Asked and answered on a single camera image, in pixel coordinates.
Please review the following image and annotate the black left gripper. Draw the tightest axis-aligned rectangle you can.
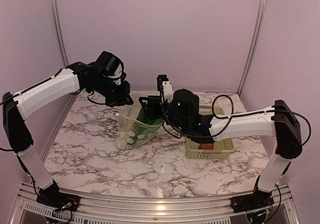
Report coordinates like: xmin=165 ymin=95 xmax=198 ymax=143
xmin=88 ymin=74 xmax=134 ymax=107

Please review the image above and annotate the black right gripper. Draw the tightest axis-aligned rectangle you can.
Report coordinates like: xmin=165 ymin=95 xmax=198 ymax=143
xmin=139 ymin=95 xmax=189 ymax=133

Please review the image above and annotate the light green leafy vegetable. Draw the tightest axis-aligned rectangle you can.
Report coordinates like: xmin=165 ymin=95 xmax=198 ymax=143
xmin=132 ymin=108 xmax=163 ymax=148

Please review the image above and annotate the clear zip top bag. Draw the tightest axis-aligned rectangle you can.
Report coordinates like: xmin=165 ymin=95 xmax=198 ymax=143
xmin=114 ymin=105 xmax=163 ymax=150

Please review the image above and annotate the brown potato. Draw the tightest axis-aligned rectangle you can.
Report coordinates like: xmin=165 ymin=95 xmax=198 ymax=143
xmin=198 ymin=143 xmax=214 ymax=150

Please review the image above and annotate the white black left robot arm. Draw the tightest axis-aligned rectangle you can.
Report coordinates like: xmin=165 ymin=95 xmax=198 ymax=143
xmin=1 ymin=51 xmax=133 ymax=207

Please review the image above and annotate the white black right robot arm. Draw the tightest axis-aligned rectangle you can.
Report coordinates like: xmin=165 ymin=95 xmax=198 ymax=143
xmin=138 ymin=89 xmax=303 ymax=212

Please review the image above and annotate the pale green perforated basket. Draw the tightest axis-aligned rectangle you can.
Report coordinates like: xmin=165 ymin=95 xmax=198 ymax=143
xmin=185 ymin=105 xmax=236 ymax=160

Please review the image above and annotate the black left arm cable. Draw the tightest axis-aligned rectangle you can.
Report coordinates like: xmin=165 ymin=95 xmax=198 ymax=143
xmin=0 ymin=58 xmax=126 ymax=152

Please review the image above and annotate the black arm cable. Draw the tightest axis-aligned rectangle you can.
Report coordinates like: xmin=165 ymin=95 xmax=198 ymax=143
xmin=159 ymin=93 xmax=312 ymax=147
xmin=0 ymin=58 xmax=126 ymax=152

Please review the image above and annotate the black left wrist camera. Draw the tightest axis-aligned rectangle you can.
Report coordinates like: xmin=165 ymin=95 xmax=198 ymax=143
xmin=115 ymin=72 xmax=127 ymax=85

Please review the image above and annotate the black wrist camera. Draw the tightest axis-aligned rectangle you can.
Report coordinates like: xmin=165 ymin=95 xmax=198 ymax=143
xmin=115 ymin=72 xmax=127 ymax=85
xmin=156 ymin=75 xmax=174 ymax=103

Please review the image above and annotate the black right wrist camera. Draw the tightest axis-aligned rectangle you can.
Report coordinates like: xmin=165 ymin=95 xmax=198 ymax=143
xmin=156 ymin=75 xmax=174 ymax=103

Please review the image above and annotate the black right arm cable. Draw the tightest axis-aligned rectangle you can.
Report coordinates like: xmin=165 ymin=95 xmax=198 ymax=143
xmin=159 ymin=93 xmax=312 ymax=147

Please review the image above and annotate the aluminium front frame rail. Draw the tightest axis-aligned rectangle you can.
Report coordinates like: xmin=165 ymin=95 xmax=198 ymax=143
xmin=7 ymin=181 xmax=305 ymax=224

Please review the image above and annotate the left aluminium corner post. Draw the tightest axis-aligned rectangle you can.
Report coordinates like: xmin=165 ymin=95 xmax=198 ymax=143
xmin=50 ymin=0 xmax=69 ymax=67

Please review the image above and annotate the aluminium corner post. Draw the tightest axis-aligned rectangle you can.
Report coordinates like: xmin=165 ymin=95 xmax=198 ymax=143
xmin=237 ymin=0 xmax=268 ymax=97
xmin=50 ymin=0 xmax=69 ymax=67

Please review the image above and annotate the right aluminium corner post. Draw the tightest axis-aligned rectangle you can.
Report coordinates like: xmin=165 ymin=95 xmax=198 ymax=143
xmin=237 ymin=0 xmax=268 ymax=97

